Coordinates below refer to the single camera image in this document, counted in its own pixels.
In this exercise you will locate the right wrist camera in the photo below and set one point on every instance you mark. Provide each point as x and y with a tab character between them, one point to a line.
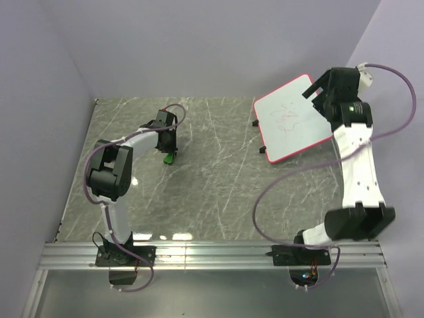
365	80

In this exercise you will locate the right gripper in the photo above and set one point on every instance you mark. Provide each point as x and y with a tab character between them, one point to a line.
317	102

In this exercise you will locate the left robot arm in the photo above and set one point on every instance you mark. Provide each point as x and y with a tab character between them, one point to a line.
108	173

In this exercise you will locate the green whiteboard eraser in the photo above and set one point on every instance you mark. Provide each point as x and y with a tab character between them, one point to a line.
169	158

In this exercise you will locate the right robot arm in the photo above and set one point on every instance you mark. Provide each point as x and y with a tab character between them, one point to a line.
364	213

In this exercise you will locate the aluminium mounting rail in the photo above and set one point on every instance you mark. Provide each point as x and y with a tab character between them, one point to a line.
191	255

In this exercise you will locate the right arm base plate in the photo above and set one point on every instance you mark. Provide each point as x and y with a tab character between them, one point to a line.
298	256

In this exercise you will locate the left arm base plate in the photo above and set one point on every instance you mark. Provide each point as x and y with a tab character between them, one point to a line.
115	257

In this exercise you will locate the whiteboard wire stand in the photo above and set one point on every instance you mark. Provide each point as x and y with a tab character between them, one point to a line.
262	149

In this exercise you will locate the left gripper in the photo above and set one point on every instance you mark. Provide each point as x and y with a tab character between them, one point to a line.
173	148

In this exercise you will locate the pink framed whiteboard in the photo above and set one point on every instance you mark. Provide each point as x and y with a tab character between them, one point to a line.
288	122

